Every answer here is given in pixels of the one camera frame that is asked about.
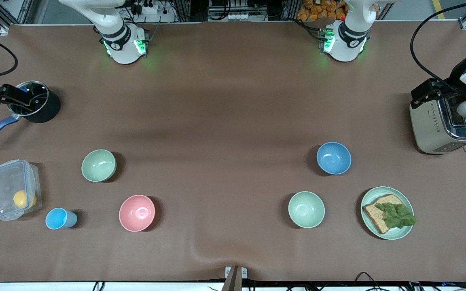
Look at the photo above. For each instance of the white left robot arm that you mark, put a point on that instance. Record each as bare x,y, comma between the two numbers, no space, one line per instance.
346,44

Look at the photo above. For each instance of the pink bowl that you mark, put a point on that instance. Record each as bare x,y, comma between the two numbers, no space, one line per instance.
136,213

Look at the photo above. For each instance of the light blue plastic cup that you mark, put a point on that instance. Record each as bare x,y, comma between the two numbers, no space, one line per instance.
57,218

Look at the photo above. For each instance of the light green plate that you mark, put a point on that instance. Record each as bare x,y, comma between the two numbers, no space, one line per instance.
399,233

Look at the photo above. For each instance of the orange snack bag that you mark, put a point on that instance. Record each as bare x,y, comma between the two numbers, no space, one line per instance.
318,10

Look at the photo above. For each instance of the brown bread slice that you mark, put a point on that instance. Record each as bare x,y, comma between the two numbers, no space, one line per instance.
374,216

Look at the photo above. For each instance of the light green bowl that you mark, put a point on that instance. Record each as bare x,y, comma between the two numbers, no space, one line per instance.
98,165
306,209

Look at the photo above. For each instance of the blue bowl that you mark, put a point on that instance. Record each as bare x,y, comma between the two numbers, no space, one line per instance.
333,158

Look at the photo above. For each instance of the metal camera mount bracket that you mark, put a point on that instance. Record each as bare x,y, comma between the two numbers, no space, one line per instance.
236,279

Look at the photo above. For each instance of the silver toaster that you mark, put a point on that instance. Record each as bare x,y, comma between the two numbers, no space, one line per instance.
429,129

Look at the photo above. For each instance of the white power strip with plugs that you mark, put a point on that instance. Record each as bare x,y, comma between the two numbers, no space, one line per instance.
151,9

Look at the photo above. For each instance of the yellow lemon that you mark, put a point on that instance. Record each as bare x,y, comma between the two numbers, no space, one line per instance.
22,199

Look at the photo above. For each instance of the glass lid with blue knob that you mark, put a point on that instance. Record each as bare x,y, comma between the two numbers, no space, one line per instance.
39,95

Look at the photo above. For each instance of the brown table mat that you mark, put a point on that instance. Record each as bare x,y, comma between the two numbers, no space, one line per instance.
233,101

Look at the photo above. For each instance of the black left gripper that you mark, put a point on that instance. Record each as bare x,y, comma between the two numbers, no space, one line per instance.
456,74

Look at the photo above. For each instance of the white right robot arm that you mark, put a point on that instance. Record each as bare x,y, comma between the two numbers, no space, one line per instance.
123,48

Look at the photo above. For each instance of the green lettuce leaf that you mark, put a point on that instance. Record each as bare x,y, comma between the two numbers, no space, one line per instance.
397,216

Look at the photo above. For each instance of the clear plastic lidded container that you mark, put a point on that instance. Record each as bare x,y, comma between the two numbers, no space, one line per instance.
2,186

